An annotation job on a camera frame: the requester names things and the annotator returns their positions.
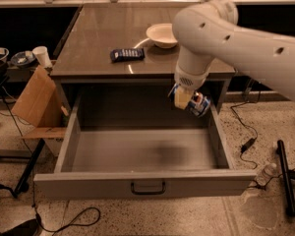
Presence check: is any grey open top drawer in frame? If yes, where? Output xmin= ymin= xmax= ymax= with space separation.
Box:
xmin=34 ymin=96 xmax=256 ymax=199

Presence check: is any grey cabinet counter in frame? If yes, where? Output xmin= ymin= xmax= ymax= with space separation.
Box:
xmin=50 ymin=2 xmax=236 ymax=116

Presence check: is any dark blue snack packet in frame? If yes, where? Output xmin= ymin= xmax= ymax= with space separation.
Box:
xmin=110 ymin=48 xmax=145 ymax=63

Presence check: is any brown cardboard box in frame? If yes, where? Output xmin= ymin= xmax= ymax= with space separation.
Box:
xmin=12 ymin=65 xmax=69 ymax=139

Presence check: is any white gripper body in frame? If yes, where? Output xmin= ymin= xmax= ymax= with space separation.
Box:
xmin=174 ymin=65 xmax=208 ymax=90

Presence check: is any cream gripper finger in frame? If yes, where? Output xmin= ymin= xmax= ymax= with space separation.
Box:
xmin=174 ymin=87 xmax=194 ymax=109

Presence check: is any black stand leg left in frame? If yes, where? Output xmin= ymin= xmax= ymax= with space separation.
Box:
xmin=14 ymin=139 xmax=45 ymax=195

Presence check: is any black stand leg right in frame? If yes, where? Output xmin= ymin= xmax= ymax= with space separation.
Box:
xmin=276 ymin=140 xmax=295 ymax=217

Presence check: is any white paper bowl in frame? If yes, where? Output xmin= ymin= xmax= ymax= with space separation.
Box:
xmin=146 ymin=24 xmax=178 ymax=49

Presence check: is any black drawer handle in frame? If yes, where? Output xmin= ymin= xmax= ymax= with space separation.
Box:
xmin=131 ymin=181 xmax=166 ymax=196

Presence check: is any black stand leg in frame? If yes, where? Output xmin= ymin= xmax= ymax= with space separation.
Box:
xmin=276 ymin=140 xmax=295 ymax=217
xmin=14 ymin=139 xmax=45 ymax=195

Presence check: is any white paper cup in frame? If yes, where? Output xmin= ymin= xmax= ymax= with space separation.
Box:
xmin=32 ymin=46 xmax=52 ymax=68

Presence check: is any blue pepsi can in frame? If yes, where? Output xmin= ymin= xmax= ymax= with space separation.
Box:
xmin=167 ymin=84 xmax=211 ymax=118

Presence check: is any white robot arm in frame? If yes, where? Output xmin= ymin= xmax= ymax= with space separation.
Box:
xmin=172 ymin=0 xmax=295 ymax=108

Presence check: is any black power adapter cable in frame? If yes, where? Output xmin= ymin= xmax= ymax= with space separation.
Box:
xmin=229 ymin=79 xmax=264 ymax=169

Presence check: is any clear plastic water bottle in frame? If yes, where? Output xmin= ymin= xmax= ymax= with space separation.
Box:
xmin=256 ymin=162 xmax=277 ymax=187

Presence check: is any dark bowl with scraps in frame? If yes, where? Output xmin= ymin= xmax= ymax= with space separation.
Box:
xmin=11 ymin=50 xmax=36 ymax=68

